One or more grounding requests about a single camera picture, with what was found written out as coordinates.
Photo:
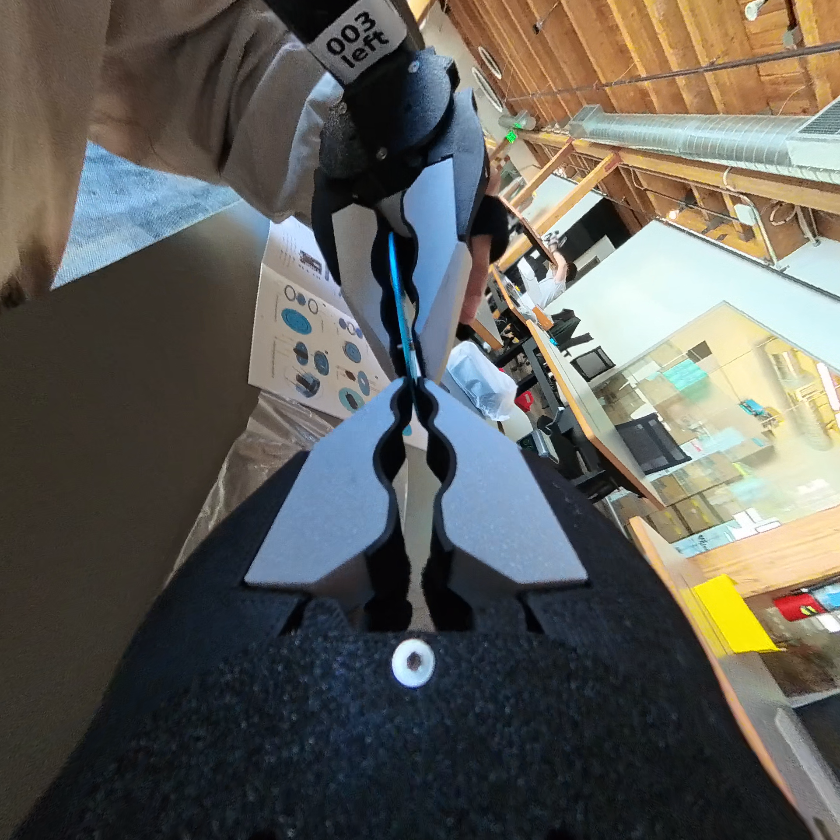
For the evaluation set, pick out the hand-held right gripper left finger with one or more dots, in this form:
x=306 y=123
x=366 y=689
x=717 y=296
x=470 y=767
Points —
x=328 y=518

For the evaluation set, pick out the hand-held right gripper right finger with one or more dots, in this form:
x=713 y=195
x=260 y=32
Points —
x=505 y=512

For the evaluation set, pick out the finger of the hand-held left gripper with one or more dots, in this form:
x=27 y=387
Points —
x=439 y=249
x=358 y=262

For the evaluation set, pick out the blue round metal plate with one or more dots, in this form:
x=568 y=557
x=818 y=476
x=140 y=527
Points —
x=396 y=289

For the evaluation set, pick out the long wooden edged desk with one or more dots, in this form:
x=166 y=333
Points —
x=590 y=407

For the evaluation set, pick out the person's left hand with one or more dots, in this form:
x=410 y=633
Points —
x=479 y=275

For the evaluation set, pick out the clear plastic bag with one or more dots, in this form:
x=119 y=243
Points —
x=262 y=446

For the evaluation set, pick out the assembly guide booklet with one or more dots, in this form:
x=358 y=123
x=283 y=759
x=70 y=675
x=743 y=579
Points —
x=282 y=328

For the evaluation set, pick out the red plastic item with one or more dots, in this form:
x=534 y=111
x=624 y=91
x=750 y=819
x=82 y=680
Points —
x=525 y=401

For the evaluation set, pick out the white plastic bag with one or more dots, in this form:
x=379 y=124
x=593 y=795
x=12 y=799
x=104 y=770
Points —
x=479 y=380

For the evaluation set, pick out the yellow storage bin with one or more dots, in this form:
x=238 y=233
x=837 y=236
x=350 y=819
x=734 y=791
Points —
x=732 y=613

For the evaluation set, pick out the wooden beam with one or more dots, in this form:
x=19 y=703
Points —
x=774 y=551

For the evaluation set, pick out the silver ventilation duct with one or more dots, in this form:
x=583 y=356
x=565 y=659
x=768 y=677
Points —
x=689 y=138

